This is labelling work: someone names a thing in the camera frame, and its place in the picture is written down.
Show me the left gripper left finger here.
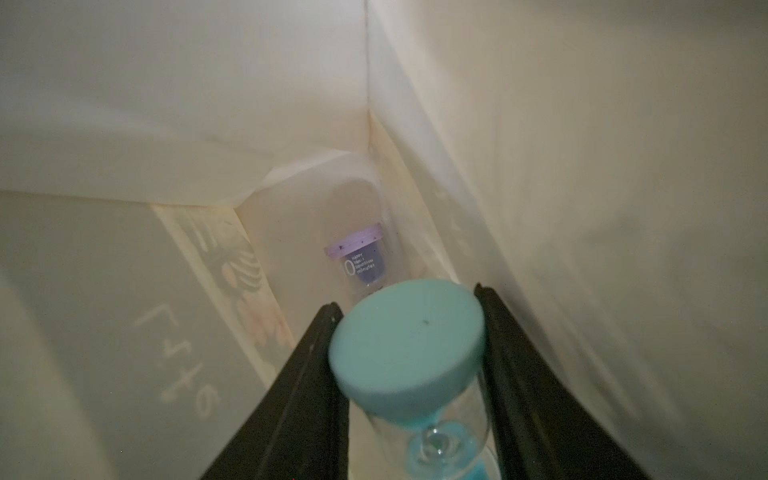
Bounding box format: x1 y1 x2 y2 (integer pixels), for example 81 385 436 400
203 303 350 480

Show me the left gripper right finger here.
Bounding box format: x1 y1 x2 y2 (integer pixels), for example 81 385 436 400
474 284 648 479

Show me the teal hourglass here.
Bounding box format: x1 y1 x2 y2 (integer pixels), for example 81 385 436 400
329 279 501 479

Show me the purple hourglass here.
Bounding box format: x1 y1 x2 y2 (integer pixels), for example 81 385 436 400
324 223 387 297

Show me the cream canvas tote bag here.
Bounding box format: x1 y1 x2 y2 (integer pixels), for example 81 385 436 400
1 1 767 479

